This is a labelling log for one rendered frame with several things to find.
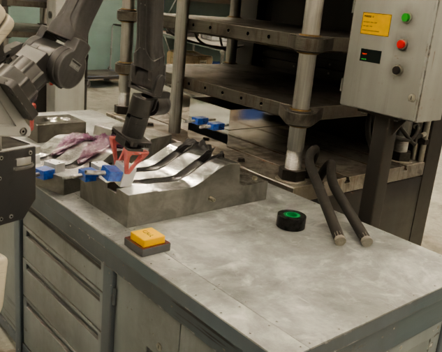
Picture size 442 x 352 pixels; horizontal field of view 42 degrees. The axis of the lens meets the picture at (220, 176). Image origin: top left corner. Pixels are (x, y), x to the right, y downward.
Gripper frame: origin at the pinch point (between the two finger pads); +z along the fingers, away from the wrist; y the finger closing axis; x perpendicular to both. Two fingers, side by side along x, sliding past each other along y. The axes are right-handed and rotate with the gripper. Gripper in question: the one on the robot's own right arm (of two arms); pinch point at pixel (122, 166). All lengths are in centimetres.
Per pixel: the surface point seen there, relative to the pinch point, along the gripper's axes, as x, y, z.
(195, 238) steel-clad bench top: -10.8, -23.1, 8.6
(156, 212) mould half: -8.0, -9.3, 8.8
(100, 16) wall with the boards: -384, 673, 57
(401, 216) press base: -147, -7, 16
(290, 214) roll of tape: -39.5, -27.3, 0.3
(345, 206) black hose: -54, -34, -6
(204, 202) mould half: -24.2, -9.3, 6.0
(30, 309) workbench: -10, 41, 76
